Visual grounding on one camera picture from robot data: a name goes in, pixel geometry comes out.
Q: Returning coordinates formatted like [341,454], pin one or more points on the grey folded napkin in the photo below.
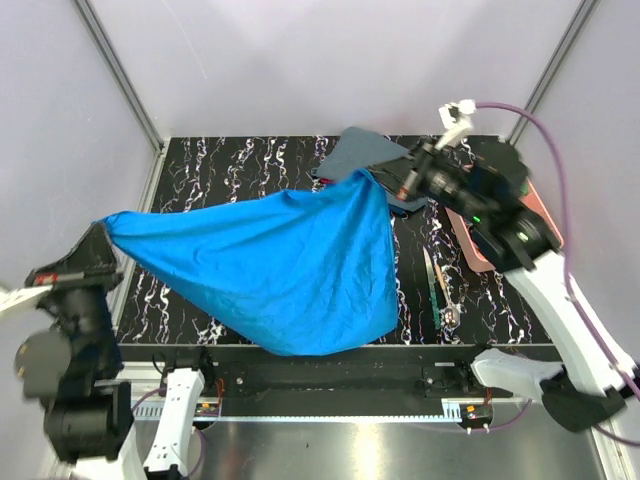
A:
[359,149]

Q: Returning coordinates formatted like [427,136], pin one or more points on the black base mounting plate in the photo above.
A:
[379,384]

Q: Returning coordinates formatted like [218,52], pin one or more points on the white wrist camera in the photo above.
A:
[457,123]
[18,300]

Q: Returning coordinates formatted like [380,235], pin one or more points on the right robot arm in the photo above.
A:
[592,379]

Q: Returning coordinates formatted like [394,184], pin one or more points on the aluminium frame rail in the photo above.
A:
[107,51]

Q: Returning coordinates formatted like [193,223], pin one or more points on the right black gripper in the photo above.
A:
[425,155]

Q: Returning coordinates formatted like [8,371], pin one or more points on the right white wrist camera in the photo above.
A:
[457,123]

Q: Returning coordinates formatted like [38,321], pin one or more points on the blue cloth napkin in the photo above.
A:
[298,273]

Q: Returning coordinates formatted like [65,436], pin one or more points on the knife with green handle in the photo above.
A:
[431,279]

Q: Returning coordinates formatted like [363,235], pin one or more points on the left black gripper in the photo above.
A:
[91,258]

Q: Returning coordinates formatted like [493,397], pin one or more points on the pink divided tray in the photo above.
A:
[476,255]

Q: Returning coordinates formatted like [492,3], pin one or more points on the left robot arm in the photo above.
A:
[72,369]

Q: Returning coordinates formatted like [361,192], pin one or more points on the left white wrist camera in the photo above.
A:
[18,300]

